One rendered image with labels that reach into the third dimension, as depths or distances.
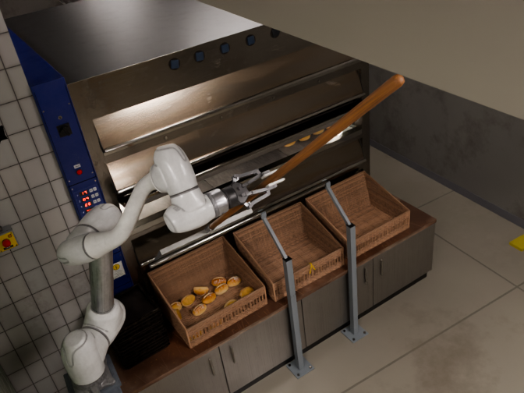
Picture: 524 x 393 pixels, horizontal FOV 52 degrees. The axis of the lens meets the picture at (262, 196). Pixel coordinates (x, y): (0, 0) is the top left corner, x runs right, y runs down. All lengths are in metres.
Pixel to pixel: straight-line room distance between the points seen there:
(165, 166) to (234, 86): 1.51
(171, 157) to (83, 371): 1.18
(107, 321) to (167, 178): 1.03
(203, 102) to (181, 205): 1.43
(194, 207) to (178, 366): 1.59
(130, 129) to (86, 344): 1.13
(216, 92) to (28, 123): 1.02
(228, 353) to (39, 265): 1.19
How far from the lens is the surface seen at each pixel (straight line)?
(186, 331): 3.14
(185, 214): 1.73
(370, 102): 1.31
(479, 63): 0.46
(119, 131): 2.94
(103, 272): 2.38
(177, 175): 1.73
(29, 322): 3.34
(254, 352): 3.47
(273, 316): 3.37
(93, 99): 2.85
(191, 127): 3.11
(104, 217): 2.20
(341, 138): 3.82
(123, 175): 3.04
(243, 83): 3.21
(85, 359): 2.52
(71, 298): 3.33
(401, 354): 3.86
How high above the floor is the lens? 2.94
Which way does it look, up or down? 33 degrees down
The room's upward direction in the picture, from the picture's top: 8 degrees counter-clockwise
